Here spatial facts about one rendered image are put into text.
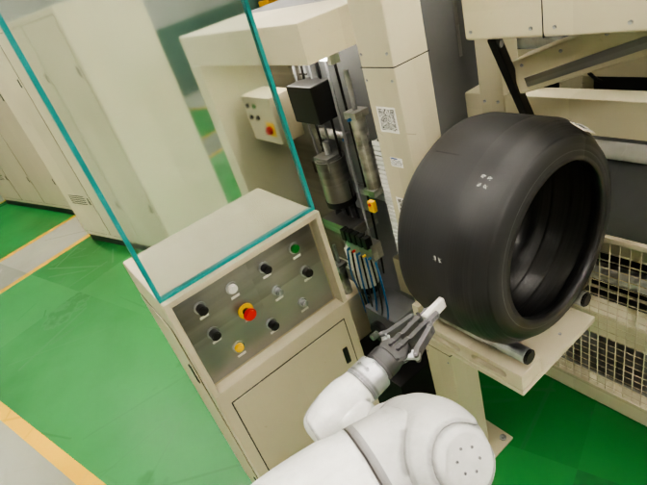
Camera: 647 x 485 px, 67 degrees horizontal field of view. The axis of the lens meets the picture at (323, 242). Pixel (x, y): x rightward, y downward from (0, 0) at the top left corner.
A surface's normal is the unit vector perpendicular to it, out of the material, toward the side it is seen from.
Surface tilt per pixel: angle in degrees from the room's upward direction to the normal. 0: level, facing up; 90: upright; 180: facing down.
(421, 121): 90
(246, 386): 90
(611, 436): 0
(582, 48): 90
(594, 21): 90
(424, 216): 57
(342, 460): 10
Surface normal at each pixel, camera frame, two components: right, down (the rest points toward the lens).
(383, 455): -0.23, -0.65
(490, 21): -0.76, 0.50
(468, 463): 0.29, -0.31
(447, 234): -0.79, 0.03
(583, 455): -0.27, -0.82
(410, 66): 0.59, 0.27
